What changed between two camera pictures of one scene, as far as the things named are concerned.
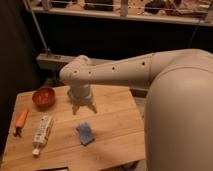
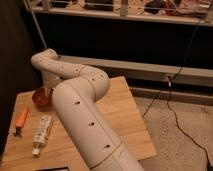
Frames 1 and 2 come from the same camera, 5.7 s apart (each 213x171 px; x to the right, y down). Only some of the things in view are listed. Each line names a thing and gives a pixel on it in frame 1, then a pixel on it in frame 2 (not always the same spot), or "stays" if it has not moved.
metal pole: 47,50 stays
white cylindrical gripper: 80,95 -> 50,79
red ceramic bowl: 44,97 stays
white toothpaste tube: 41,134 stays
